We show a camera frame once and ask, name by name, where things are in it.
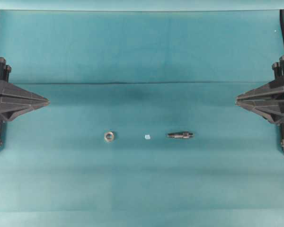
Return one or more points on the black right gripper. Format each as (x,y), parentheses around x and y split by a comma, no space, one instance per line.
(271,110)

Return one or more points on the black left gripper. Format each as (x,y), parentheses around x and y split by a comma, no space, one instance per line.
(9,112)

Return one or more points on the dark threaded metal shaft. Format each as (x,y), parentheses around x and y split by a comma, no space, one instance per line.
(181,135)

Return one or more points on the teal table cloth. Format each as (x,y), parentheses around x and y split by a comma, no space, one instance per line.
(138,73)

